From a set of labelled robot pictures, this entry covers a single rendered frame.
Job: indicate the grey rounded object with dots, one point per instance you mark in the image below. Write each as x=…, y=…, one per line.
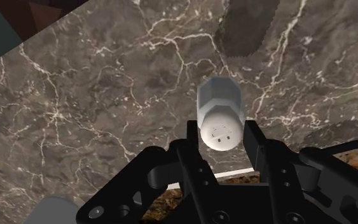
x=53, y=212

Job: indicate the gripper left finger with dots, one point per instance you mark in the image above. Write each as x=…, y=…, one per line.
x=126, y=189

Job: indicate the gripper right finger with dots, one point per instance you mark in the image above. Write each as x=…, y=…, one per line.
x=321, y=180

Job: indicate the white salt shaker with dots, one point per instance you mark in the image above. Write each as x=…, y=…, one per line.
x=219, y=105

